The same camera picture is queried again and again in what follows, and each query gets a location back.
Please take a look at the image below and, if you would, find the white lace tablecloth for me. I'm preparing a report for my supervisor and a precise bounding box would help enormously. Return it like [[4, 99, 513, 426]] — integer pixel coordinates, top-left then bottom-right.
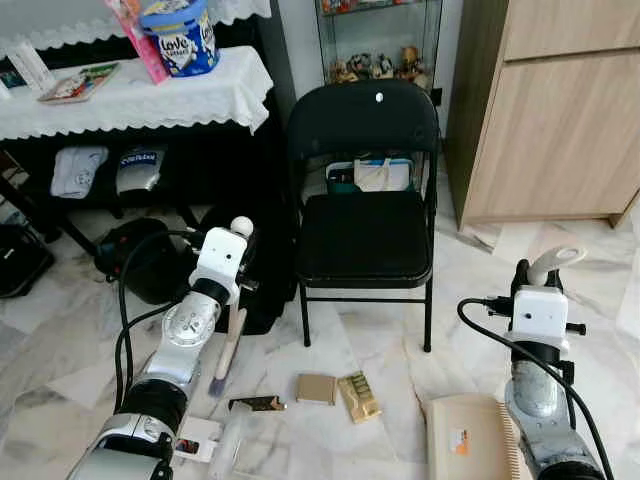
[[0, 45, 274, 141]]

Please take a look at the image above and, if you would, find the clear plastic bag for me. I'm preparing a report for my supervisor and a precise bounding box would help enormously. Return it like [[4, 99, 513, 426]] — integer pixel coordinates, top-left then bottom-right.
[[215, 415, 271, 476]]

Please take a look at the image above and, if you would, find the white lace shelf cloth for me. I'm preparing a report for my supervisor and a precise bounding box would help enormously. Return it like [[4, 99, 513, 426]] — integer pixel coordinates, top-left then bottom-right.
[[0, 0, 271, 51]]

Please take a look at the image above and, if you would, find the white standing card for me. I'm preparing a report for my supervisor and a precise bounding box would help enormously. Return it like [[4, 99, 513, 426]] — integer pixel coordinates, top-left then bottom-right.
[[5, 42, 53, 96]]

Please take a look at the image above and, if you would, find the light wooden cabinet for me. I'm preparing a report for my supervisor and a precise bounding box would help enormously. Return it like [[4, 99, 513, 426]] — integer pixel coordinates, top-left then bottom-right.
[[445, 0, 640, 229]]

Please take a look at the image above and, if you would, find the dark brown wrapper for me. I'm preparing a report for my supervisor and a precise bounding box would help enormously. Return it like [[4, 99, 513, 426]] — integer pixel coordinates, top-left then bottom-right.
[[228, 397, 286, 412]]

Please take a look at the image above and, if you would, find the small white card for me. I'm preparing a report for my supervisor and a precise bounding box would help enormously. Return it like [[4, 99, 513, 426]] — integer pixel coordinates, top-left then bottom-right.
[[175, 418, 223, 463]]

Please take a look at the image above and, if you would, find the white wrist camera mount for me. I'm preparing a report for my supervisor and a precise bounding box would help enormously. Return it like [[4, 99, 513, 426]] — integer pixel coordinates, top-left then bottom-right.
[[190, 228, 251, 303], [510, 287, 569, 347]]

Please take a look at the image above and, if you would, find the glass display cabinet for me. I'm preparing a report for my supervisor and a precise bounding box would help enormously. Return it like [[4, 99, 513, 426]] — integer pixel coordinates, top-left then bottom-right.
[[315, 0, 444, 96]]

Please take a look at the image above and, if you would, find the colourful magazine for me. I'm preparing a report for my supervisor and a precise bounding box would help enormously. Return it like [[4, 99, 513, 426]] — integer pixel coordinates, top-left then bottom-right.
[[38, 62, 121, 105]]

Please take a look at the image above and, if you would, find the black storage box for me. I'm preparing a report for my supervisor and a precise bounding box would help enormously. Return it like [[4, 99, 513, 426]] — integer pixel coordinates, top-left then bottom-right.
[[200, 200, 298, 336]]

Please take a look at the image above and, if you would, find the silver printed bag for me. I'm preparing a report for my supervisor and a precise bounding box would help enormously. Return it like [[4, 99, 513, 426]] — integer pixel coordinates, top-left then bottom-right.
[[116, 147, 167, 195]]

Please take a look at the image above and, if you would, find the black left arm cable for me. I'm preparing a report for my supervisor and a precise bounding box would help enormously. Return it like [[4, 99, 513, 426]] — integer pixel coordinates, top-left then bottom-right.
[[113, 230, 206, 416]]

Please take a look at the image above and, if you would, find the round black bag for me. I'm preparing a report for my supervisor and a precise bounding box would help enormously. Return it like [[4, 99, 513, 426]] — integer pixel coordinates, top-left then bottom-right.
[[95, 217, 206, 306]]

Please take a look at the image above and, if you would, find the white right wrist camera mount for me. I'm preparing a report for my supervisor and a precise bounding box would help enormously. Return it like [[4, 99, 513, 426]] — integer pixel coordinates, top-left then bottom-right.
[[510, 287, 569, 347]]

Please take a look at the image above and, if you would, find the square brown cardboard piece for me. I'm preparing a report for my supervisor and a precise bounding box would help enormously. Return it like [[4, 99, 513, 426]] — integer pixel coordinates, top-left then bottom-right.
[[297, 374, 338, 405]]

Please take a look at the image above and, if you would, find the white cloth bag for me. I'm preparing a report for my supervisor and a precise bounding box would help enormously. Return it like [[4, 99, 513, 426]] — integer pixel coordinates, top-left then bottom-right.
[[50, 146, 109, 199]]

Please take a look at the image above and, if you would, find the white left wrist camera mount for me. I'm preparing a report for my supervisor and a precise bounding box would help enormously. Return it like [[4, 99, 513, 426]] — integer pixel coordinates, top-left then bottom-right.
[[190, 228, 251, 303]]

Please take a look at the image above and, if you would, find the pink box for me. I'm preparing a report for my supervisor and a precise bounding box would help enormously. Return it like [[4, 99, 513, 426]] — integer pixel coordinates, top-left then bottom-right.
[[105, 0, 171, 86]]

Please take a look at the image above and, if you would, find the flat black bag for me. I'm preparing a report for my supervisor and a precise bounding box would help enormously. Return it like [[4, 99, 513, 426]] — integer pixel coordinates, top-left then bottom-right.
[[0, 222, 56, 299]]

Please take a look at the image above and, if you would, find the gold snack packet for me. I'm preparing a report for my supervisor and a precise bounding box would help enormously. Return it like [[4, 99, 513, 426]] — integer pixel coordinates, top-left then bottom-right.
[[337, 372, 382, 423]]

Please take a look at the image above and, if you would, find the white and blue tote bag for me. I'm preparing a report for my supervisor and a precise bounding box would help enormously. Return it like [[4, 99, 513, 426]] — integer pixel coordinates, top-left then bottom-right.
[[326, 156, 414, 194]]

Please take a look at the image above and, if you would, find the black folding chair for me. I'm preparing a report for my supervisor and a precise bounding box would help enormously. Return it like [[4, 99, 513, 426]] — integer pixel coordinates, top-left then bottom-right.
[[287, 80, 441, 353]]

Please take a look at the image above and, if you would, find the blue printed tub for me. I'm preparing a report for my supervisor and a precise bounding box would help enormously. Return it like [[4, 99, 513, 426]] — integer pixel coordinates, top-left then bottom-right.
[[138, 0, 221, 78]]

